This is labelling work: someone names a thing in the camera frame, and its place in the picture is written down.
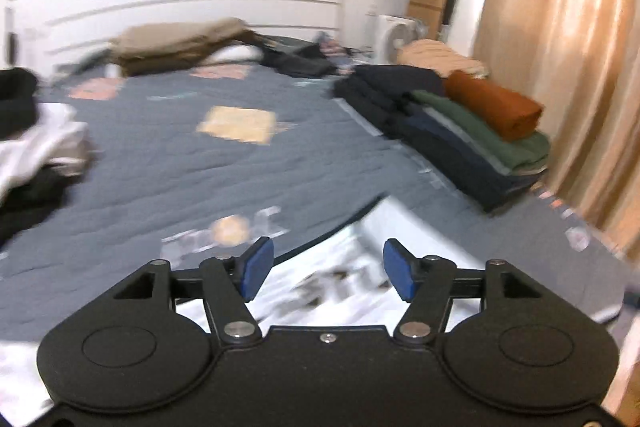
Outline peach folded blanket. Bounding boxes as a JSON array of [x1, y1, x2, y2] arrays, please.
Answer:
[[397, 39, 488, 78]]

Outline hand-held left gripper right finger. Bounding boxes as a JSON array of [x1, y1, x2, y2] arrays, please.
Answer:
[[382, 238, 543, 348]]

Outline pile of crumpled clothes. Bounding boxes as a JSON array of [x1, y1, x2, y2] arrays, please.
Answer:
[[0, 103, 93, 202]]

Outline rust orange folded garment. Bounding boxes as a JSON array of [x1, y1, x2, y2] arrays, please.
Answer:
[[444, 69, 545, 142]]

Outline white pillow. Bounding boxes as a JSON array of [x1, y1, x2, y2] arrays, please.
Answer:
[[210, 43, 263, 64]]

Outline pile of unfolded clothes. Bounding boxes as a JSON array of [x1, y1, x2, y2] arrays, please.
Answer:
[[0, 68, 81, 248]]

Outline navy folded clothes stack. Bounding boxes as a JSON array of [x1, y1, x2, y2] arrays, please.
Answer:
[[395, 107, 546, 212]]

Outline beige curtain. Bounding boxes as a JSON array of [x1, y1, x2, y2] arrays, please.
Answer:
[[472, 0, 640, 253]]

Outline grey quilted bedspread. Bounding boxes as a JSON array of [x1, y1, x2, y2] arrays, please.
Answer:
[[0, 34, 640, 348]]

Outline dark crumpled clothes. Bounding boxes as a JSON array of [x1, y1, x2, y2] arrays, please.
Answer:
[[260, 36, 351, 78]]

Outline black folded clothes stack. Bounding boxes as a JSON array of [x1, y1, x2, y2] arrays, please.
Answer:
[[334, 64, 446, 140]]

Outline green folded garment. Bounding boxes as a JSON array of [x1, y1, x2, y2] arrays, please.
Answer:
[[410, 89, 551, 172]]

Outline white towel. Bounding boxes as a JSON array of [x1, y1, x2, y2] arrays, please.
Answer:
[[0, 194, 626, 423]]

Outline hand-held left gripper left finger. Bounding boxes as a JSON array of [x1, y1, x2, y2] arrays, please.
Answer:
[[114, 237, 275, 348]]

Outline white fan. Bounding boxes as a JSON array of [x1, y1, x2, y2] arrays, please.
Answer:
[[375, 14, 426, 64]]

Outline khaki jacket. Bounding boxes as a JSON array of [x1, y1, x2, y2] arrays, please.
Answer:
[[107, 18, 266, 76]]

